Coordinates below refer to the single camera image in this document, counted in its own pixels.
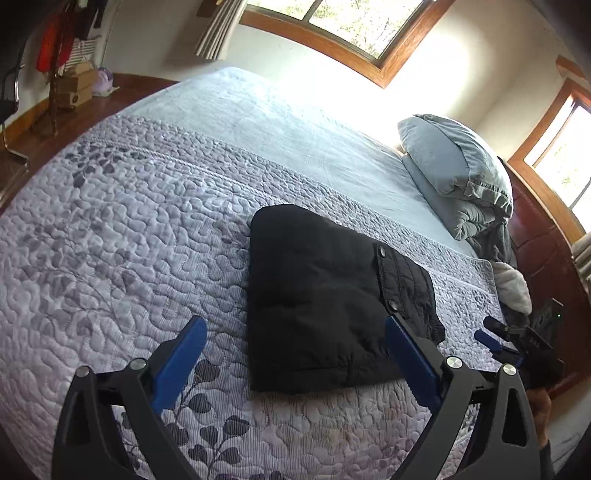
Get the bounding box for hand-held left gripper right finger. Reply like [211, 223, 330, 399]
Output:
[385, 315, 555, 480]

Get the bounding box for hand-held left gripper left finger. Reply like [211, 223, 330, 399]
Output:
[51, 316, 208, 480]

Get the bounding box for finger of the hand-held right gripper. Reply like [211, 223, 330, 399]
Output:
[482, 316, 515, 340]
[475, 329, 504, 355]

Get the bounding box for black jacket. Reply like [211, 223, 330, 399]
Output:
[247, 204, 446, 394]

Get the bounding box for person's right forearm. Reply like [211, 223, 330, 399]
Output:
[538, 438, 558, 480]

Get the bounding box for person's right hand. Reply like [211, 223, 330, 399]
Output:
[526, 387, 553, 445]

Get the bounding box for white fleece blanket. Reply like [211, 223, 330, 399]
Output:
[492, 261, 533, 315]

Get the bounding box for dark wooden headboard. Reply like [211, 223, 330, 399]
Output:
[501, 159, 587, 398]

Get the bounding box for pale curtain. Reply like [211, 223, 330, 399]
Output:
[571, 231, 591, 289]

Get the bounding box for lower grey pillow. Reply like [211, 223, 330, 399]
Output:
[402, 154, 509, 241]

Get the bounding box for grey quilted leaf-print bedspread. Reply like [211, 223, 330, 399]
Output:
[0, 113, 504, 480]

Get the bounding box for light blue pillow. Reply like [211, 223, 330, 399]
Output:
[398, 113, 514, 217]

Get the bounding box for small wooden-framed window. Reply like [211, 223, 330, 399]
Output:
[508, 78, 591, 243]

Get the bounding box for bed with light blue sheet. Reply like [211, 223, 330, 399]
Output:
[0, 67, 509, 480]

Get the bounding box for lavender round container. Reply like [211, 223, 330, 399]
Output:
[92, 67, 121, 97]

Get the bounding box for cardboard box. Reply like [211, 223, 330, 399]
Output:
[48, 62, 100, 110]

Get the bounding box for black chair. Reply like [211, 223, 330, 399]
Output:
[0, 60, 29, 162]

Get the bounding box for large wooden-framed window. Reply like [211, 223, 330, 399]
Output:
[240, 0, 458, 89]

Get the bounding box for striped beige curtain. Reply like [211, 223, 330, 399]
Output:
[194, 0, 247, 61]

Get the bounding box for red hanging clothes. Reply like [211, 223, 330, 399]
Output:
[36, 9, 77, 75]

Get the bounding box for wooden post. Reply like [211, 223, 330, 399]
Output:
[46, 14, 70, 137]

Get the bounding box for white wire rack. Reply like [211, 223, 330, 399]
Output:
[62, 37, 100, 75]

